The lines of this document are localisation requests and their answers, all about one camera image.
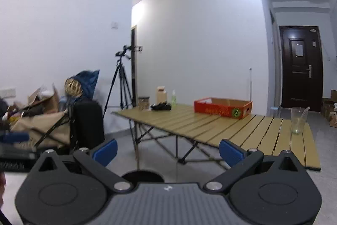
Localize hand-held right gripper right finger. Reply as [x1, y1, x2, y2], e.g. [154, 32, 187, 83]
[204, 139, 301, 194]

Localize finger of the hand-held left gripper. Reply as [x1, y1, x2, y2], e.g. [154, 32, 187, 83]
[0, 132, 37, 159]

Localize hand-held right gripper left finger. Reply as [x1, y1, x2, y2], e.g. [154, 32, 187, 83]
[39, 139, 132, 194]

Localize wooden folding table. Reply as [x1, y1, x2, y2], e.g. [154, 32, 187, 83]
[111, 104, 322, 171]

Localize red cardboard tray box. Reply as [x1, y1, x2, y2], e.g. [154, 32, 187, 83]
[194, 97, 253, 119]

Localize open brown cardboard box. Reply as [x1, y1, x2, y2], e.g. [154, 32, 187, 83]
[28, 84, 60, 113]

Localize glass storage jar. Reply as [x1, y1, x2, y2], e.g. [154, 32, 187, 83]
[138, 96, 150, 111]

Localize black flat pouch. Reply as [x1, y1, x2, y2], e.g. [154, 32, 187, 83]
[151, 102, 172, 111]

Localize blue fabric bag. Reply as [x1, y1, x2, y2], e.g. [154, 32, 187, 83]
[71, 69, 100, 100]

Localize clear glass cup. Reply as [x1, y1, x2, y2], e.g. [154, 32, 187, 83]
[291, 107, 306, 135]

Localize wicker ball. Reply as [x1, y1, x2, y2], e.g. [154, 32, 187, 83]
[65, 78, 84, 97]

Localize brown boxes on table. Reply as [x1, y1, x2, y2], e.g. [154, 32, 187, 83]
[156, 86, 167, 105]

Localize clear drinking straw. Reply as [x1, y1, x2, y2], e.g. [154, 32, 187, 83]
[300, 106, 310, 124]

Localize dark interior door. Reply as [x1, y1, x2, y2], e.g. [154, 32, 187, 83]
[131, 25, 138, 108]

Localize dark brown entrance door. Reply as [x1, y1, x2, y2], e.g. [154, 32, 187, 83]
[278, 25, 324, 113]

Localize stacked cardboard boxes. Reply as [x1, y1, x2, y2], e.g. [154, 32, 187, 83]
[322, 89, 337, 128]

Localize white wall socket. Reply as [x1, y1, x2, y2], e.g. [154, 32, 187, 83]
[0, 88, 17, 98]

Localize black camera tripod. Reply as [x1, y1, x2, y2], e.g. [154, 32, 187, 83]
[102, 44, 144, 120]

